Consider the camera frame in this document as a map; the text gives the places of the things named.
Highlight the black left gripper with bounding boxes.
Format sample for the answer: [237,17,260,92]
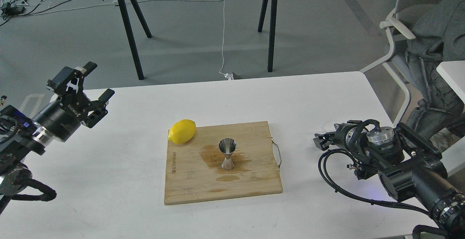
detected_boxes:
[32,62,115,143]

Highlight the steel double jigger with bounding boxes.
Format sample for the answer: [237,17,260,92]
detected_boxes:
[219,138,237,170]

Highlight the small clear glass cup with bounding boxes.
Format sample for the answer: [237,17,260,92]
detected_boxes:
[319,121,340,134]

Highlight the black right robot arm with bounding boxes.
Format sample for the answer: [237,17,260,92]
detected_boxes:
[314,119,465,239]

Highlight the bamboo cutting board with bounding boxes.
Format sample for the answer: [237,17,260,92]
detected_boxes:
[164,121,283,205]

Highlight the yellow lemon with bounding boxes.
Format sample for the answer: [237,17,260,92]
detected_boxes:
[168,119,196,144]

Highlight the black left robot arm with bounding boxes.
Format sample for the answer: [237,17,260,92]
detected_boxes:
[0,62,114,211]

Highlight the grey office chair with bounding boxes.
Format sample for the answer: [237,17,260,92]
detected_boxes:
[360,0,441,125]

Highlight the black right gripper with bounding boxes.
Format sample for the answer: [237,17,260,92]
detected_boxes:
[314,122,367,156]

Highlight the seated person grey clothes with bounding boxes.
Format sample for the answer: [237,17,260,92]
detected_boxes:
[405,0,465,139]

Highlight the white hanging cable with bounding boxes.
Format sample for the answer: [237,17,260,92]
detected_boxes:
[218,0,235,80]

